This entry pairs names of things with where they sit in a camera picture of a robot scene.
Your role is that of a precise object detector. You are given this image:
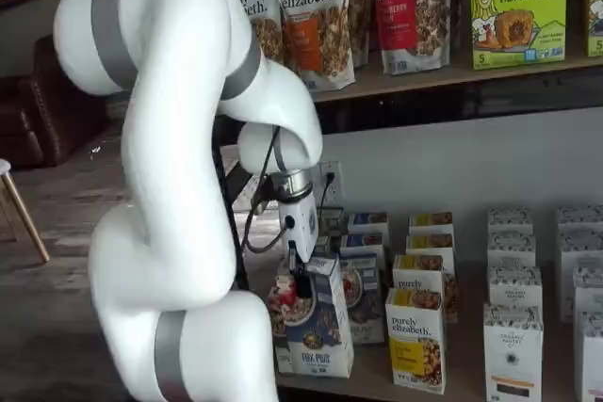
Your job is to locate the black power plug cord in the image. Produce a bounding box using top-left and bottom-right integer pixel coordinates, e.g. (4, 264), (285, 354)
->
(322, 169), (337, 208)

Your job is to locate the brown leather sofa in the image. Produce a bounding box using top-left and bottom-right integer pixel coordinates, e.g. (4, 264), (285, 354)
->
(0, 34), (112, 169)

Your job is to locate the yellow white granola box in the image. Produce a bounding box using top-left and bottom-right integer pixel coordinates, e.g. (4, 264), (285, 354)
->
(405, 232), (456, 262)
(384, 287), (448, 397)
(408, 212), (454, 236)
(392, 254), (459, 324)

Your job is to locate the green white oatmeal box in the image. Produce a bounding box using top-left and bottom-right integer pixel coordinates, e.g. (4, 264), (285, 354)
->
(267, 273), (299, 375)
(321, 206), (345, 233)

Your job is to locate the wooden stool leg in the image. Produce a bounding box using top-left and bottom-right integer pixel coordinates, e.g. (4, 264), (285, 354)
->
(0, 159), (51, 263)

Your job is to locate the orange label granola bag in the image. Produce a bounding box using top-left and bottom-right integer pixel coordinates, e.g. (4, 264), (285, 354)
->
(269, 0), (357, 92)

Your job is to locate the green Bobo's snack box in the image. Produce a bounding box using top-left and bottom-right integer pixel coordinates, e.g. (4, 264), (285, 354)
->
(469, 0), (569, 70)

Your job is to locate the blue white flax cereal box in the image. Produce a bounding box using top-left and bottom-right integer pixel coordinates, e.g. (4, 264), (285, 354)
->
(285, 254), (355, 379)
(337, 250), (385, 346)

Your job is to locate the black looped gripper cable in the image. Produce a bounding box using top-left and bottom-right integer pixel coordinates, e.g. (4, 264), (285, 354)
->
(240, 199), (289, 255)

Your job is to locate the white granola bag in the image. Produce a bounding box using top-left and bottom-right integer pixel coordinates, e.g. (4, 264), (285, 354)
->
(346, 0), (374, 69)

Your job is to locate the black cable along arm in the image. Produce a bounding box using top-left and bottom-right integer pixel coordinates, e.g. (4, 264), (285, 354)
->
(253, 124), (283, 196)

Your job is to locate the white wall outlet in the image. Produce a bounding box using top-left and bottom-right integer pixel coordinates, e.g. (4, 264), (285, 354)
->
(318, 160), (345, 203)

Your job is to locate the blue label granola bag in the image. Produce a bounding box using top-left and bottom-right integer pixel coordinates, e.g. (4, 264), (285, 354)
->
(219, 0), (284, 67)

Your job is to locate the red label granola bag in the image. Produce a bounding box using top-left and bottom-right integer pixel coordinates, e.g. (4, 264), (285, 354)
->
(364, 0), (454, 76)

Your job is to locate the blue label granola box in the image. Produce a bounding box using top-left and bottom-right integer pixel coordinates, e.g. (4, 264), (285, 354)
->
(347, 212), (390, 236)
(338, 232), (383, 257)

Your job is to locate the white organic pantry box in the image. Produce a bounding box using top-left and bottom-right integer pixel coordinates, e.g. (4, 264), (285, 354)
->
(487, 264), (544, 310)
(486, 232), (537, 270)
(483, 303), (546, 402)
(487, 206), (535, 237)

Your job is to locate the white patterned carton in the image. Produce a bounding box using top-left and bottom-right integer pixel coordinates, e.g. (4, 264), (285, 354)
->
(554, 206), (603, 236)
(571, 265), (603, 317)
(574, 311), (603, 402)
(554, 230), (603, 323)

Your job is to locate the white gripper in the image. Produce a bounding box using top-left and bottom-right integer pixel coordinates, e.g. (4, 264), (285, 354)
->
(277, 193), (318, 300)

